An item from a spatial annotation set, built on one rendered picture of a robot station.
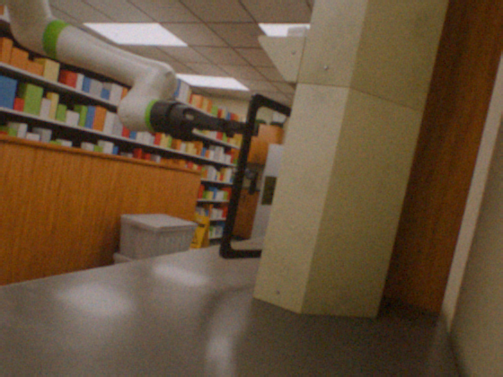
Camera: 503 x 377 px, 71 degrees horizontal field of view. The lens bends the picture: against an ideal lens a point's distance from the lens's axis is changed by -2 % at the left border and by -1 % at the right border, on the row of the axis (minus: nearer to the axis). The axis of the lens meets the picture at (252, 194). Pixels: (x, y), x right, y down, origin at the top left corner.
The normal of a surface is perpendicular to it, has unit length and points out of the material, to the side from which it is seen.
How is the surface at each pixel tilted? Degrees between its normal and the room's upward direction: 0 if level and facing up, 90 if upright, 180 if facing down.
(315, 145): 90
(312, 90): 90
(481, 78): 90
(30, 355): 0
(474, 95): 90
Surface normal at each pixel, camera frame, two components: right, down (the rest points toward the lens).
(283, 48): -0.40, -0.04
